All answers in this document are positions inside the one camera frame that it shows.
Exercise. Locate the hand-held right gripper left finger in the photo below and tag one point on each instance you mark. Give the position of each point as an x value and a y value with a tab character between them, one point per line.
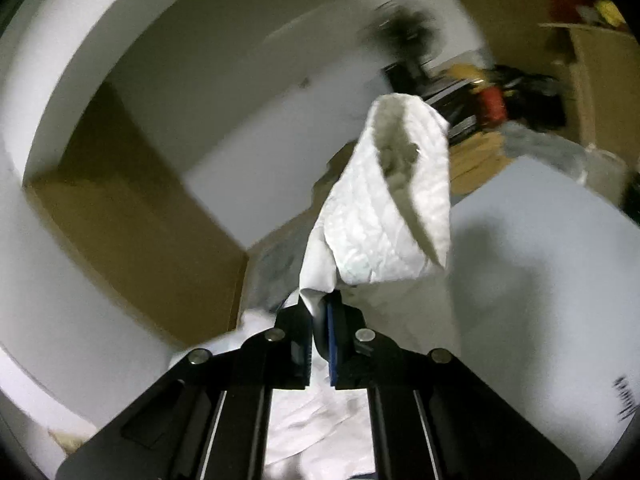
299	360

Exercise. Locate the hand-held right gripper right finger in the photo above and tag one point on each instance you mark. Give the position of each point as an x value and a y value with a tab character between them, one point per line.
333	347

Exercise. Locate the white padded jacket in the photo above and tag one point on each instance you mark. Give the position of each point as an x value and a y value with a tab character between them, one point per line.
385	200

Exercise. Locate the cardboard box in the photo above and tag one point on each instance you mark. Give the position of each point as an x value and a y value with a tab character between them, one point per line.
342	157

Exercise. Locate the brown wooden door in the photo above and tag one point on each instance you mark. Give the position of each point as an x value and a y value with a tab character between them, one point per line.
125	210

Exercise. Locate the black storage rack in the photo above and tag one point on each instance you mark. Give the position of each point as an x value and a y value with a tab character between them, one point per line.
435	90

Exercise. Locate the red bag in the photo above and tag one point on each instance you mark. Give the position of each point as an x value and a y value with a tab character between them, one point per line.
491	105

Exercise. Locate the yellow item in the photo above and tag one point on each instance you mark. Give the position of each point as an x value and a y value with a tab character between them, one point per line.
465	71

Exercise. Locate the pile of dark clutter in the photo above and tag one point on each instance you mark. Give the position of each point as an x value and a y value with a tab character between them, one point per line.
532	97

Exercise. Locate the white plastic bag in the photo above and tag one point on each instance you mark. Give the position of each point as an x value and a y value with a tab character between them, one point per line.
600	170

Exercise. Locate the black standing fan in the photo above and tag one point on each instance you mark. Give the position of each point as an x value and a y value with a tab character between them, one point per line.
400	27

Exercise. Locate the large cardboard sheet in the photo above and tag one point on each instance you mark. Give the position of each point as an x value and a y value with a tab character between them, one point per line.
600	80

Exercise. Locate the brown wooden wardrobe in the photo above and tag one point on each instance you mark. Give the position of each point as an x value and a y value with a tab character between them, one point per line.
495	5

